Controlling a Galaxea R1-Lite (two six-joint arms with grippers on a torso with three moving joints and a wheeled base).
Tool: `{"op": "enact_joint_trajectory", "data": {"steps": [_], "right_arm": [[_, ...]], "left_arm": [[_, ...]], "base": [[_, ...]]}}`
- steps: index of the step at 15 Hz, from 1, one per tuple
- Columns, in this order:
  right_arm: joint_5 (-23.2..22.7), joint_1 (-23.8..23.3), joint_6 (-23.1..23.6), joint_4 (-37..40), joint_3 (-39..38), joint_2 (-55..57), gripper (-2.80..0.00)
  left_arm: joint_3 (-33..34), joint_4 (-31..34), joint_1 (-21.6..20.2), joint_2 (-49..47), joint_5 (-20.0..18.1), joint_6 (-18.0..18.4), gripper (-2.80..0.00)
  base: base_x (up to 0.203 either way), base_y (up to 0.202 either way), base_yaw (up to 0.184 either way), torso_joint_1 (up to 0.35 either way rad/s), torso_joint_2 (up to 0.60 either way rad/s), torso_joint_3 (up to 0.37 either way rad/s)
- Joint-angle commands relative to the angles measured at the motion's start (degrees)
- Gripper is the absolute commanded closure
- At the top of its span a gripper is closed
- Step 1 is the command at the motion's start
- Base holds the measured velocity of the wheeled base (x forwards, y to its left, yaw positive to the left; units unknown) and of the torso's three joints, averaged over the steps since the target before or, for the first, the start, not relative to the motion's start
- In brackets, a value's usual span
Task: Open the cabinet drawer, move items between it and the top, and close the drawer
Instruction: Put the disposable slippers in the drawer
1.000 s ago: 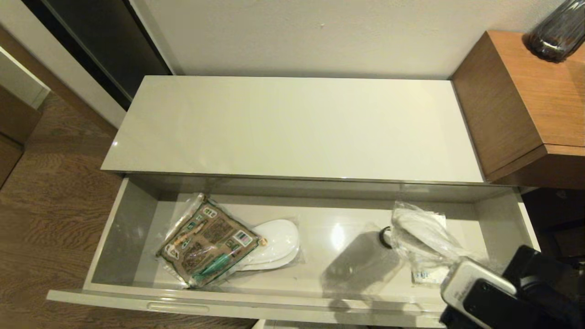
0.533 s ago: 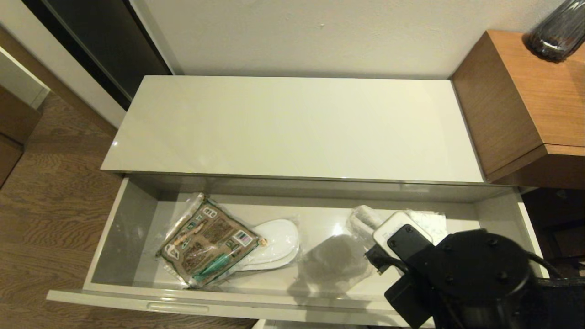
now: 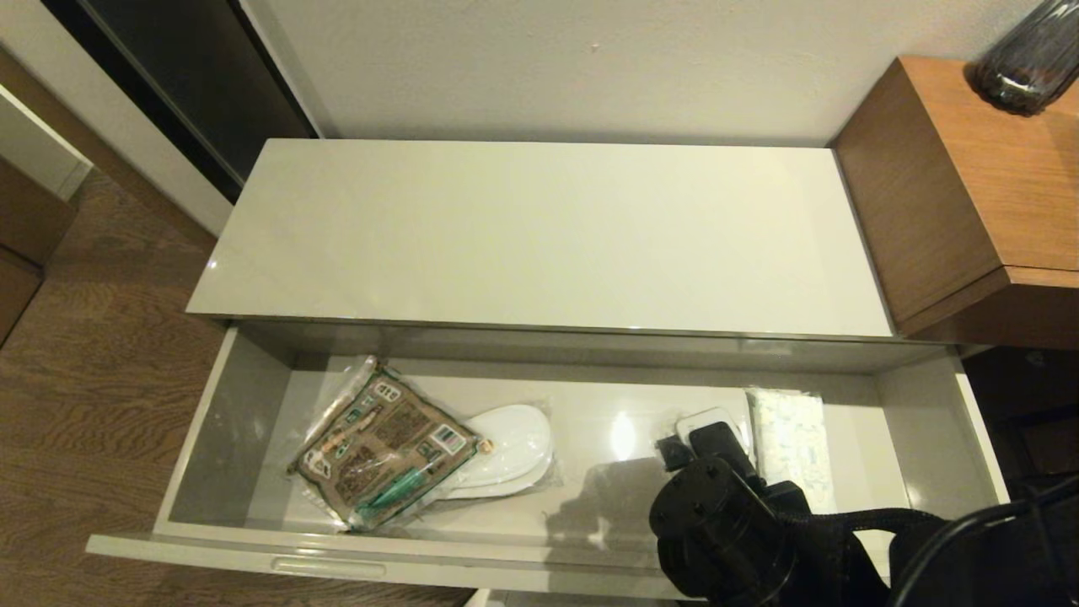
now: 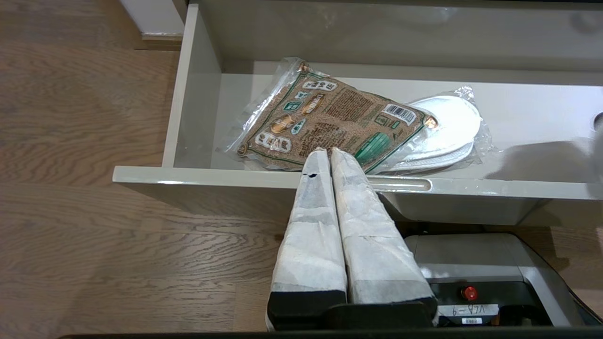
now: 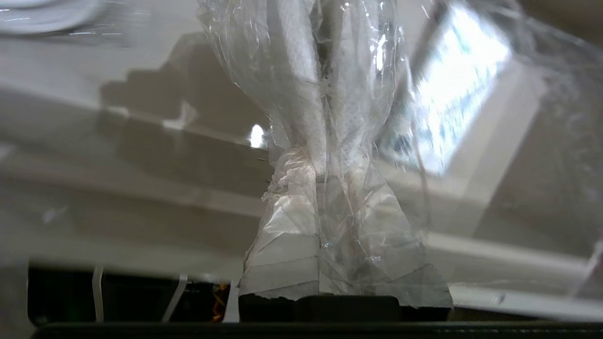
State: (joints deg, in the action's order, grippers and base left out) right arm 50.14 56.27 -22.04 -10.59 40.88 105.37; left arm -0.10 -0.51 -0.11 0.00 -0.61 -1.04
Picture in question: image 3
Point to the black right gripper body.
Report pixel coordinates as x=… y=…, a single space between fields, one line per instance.
x=716 y=531

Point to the white slippers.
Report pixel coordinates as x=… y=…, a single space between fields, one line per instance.
x=704 y=417
x=514 y=447

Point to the brown grain package green print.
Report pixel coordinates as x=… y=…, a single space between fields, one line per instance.
x=388 y=447

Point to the silver and black robot base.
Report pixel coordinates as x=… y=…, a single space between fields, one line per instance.
x=573 y=601

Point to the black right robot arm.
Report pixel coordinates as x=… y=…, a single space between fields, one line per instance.
x=969 y=556

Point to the glossy white drawer cabinet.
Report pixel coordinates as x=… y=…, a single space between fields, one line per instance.
x=379 y=236

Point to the white patterned tissue pack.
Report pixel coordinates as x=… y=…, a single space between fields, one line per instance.
x=792 y=438

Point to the brown wooden side cabinet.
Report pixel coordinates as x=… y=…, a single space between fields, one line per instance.
x=969 y=194

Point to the dark glass vase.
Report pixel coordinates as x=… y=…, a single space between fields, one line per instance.
x=1028 y=67

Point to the dark door panel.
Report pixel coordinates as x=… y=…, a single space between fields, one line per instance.
x=202 y=76

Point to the brown and white furniture piece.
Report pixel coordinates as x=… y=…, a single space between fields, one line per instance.
x=25 y=219

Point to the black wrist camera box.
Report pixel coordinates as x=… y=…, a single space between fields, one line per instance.
x=725 y=451

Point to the white door frame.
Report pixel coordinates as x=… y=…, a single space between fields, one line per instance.
x=126 y=143

